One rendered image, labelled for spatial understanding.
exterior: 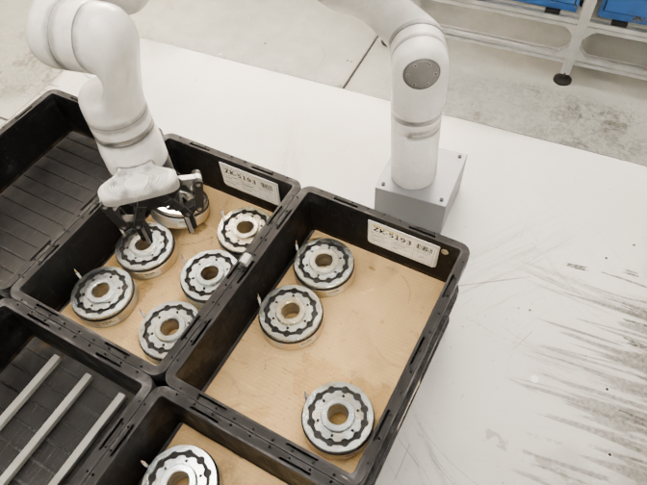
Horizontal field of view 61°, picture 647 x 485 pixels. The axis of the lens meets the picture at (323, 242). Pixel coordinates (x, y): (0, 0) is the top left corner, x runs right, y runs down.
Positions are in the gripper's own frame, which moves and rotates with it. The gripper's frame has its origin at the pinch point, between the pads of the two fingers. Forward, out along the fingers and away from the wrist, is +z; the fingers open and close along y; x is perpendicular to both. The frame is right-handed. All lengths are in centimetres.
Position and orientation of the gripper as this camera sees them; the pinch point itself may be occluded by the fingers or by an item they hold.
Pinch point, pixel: (168, 227)
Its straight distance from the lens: 83.4
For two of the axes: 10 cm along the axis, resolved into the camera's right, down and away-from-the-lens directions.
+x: 2.8, 7.7, -5.8
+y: -9.6, 2.5, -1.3
